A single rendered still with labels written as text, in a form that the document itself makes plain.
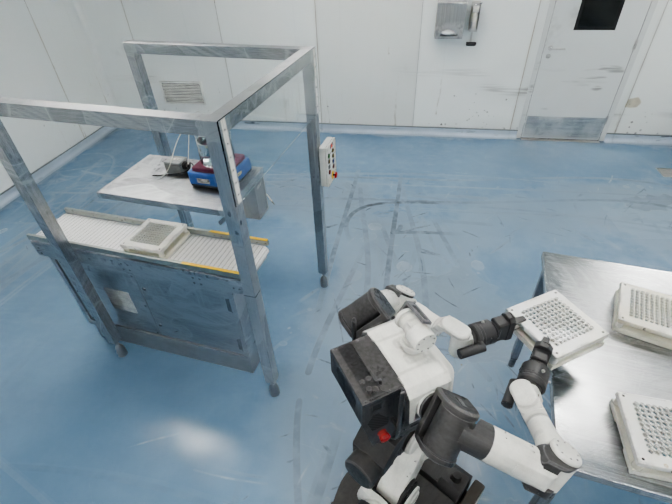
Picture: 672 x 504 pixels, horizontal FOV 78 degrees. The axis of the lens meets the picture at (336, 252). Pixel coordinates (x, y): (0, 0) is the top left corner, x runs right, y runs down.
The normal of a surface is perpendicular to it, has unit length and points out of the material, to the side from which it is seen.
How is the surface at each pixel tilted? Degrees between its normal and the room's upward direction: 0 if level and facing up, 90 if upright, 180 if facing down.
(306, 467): 0
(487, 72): 90
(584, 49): 90
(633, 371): 0
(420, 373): 1
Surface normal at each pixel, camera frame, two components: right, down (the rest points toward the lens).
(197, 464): -0.04, -0.77
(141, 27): -0.17, 0.63
